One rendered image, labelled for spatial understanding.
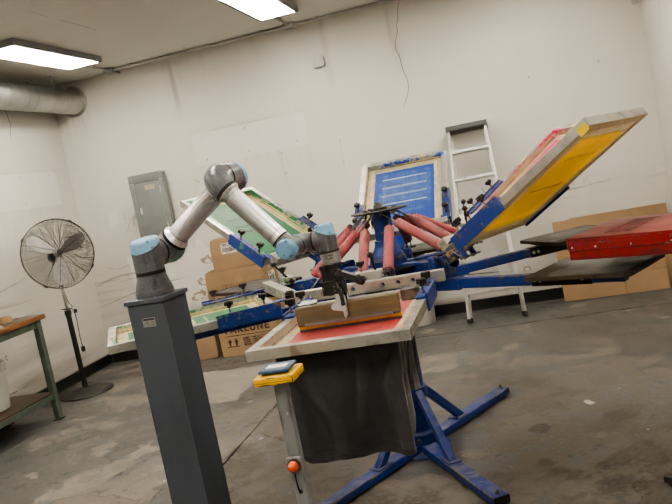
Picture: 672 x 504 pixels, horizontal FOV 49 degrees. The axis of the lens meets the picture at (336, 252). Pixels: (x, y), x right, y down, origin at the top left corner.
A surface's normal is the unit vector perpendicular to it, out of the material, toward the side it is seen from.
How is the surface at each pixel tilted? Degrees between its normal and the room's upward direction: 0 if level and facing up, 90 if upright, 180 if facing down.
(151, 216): 90
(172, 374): 90
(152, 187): 90
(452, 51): 90
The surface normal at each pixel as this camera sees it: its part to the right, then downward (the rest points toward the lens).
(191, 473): -0.32, 0.16
